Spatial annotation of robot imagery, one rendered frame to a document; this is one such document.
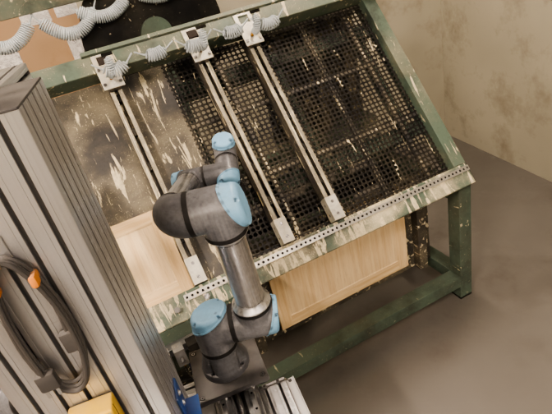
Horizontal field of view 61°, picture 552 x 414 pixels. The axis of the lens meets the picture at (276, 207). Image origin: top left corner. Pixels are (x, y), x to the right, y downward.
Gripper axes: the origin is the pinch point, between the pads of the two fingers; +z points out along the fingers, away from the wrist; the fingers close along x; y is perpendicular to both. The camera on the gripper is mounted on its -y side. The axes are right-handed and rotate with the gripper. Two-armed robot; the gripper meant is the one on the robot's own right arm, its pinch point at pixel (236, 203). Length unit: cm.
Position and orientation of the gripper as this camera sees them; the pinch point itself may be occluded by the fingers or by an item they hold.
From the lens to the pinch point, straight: 182.1
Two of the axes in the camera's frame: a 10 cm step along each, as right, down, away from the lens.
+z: 0.5, 5.6, 8.3
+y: -3.6, -7.6, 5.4
